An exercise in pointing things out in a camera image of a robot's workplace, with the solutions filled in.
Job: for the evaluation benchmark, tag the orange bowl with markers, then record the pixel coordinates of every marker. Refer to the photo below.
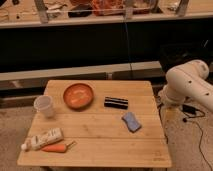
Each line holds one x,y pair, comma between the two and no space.
78,96

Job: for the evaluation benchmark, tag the black object on shelf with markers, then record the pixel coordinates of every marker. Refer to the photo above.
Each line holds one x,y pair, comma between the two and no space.
81,10

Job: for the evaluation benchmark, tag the blue sponge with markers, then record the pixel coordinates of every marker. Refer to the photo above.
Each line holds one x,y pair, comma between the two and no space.
131,122

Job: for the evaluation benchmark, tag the clear plastic cup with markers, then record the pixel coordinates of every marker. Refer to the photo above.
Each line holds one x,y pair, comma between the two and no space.
44,105

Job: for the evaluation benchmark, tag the red object on shelf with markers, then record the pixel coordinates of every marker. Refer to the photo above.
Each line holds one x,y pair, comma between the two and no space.
107,7

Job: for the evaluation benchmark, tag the orange toy carrot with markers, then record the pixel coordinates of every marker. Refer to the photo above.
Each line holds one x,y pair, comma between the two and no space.
58,148

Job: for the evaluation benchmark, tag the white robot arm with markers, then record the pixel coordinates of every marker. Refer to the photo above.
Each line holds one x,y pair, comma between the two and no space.
188,80

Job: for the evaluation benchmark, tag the white tube with cap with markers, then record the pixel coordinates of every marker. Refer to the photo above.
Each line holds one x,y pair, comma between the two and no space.
38,141

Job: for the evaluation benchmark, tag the metal shelf rack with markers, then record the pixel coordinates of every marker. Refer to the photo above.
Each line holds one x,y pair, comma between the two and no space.
41,13

